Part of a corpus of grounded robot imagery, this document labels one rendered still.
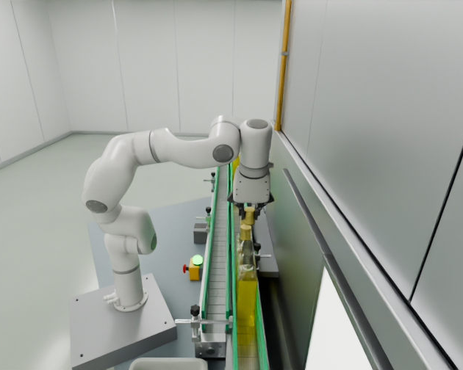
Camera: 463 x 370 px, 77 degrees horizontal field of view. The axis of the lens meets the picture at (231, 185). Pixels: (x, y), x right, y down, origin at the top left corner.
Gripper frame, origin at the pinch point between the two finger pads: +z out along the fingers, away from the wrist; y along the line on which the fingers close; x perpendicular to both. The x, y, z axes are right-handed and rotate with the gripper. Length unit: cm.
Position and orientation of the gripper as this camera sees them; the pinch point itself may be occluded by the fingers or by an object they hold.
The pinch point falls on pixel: (249, 211)
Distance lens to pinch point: 86.4
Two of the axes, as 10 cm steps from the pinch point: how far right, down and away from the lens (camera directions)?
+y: -10.0, -0.1, -0.3
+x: 0.2, 6.2, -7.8
